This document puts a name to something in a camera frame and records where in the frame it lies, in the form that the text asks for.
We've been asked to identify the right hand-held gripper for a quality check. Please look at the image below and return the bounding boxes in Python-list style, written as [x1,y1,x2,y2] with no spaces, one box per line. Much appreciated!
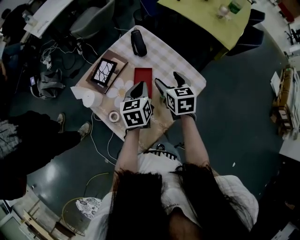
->
[154,71,197,121]

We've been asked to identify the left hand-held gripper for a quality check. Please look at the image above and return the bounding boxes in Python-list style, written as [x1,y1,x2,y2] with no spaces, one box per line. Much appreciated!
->
[120,81,155,130]

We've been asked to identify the red square tray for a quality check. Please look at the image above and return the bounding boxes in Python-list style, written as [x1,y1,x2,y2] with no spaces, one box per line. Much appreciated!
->
[133,67,153,100]

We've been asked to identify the person's left forearm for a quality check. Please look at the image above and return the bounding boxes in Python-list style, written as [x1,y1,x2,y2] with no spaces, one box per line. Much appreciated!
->
[114,127,141,173]

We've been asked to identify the person's right forearm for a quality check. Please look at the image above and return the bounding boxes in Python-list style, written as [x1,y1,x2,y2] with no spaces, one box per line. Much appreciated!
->
[180,116,211,167]

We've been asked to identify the white daisy-shaped mat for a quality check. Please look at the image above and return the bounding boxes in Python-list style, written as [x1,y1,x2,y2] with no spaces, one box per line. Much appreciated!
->
[106,77,135,108]

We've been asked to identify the beige checkered tablecloth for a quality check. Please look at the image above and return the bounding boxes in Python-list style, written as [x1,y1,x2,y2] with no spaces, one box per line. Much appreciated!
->
[76,25,207,153]

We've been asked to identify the brown book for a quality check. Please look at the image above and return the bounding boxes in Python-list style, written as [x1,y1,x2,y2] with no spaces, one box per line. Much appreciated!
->
[85,49,129,94]

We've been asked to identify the white tape roll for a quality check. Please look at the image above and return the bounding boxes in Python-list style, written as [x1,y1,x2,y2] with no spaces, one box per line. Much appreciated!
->
[108,110,121,124]

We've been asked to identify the black framed picture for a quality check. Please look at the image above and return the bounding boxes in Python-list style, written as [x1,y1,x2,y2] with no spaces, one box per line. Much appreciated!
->
[90,58,118,87]

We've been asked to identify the white paper roll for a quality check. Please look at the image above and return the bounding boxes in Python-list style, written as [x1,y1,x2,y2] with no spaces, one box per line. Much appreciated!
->
[70,86,104,109]

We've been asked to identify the black zippered case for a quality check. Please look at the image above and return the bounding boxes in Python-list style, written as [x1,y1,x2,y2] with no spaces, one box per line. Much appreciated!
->
[130,28,148,57]

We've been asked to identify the person's grey jeans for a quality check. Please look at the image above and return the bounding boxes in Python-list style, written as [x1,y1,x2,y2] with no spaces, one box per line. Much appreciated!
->
[159,133,186,162]

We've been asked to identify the yellow-green table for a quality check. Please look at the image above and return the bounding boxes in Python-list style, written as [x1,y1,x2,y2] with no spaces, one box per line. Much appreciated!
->
[157,0,252,52]

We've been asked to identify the person's white shirt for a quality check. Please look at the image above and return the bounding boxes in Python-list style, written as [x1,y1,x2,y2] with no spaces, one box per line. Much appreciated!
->
[85,150,260,240]

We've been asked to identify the dark blue chair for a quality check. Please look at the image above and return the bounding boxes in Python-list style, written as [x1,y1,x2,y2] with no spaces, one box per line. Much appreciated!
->
[247,8,266,27]
[225,24,265,57]
[133,0,162,25]

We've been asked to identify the grey chair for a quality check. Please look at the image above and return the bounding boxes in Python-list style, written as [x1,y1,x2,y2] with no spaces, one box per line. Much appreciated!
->
[69,0,115,39]

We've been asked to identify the grey backpack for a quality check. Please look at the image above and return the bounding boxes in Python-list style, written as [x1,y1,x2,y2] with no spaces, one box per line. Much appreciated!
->
[31,68,66,99]

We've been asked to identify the clear drinking glass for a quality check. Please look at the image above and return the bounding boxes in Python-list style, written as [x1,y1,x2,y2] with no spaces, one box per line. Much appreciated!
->
[215,4,232,21]

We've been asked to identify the green plastic bottle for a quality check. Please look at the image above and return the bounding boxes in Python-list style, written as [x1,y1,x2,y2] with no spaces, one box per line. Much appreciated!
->
[228,0,246,14]

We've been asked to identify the white paper sheets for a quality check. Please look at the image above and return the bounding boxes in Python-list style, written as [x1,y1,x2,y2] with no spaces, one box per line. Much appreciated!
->
[270,71,281,97]

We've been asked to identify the stack of cardboard boxes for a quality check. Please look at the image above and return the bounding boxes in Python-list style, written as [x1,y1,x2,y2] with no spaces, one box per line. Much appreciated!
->
[269,65,300,140]

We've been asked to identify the white table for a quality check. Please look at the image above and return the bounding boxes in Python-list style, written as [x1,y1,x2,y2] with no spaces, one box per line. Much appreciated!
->
[23,0,75,39]

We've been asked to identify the clear water bottle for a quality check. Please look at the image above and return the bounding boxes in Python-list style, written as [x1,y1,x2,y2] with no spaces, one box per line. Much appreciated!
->
[22,13,38,26]

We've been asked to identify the black office chair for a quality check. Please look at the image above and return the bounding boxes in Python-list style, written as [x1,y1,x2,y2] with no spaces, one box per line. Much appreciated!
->
[285,23,300,45]

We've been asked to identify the white desk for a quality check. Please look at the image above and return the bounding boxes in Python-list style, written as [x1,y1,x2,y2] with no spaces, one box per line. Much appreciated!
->
[278,138,300,155]

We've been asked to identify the red cabinet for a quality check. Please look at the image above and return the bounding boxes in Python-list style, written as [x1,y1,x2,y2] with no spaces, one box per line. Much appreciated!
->
[277,2,296,23]

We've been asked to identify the white floor cable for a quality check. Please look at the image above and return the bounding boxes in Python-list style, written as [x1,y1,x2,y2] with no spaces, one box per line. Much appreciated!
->
[90,112,117,166]

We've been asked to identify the tangled white floor cables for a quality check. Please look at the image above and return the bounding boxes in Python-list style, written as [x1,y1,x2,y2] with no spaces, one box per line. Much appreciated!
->
[39,39,99,73]

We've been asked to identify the floral cushion wire stool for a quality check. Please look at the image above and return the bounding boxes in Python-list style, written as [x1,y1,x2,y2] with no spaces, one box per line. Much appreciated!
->
[61,197,104,236]

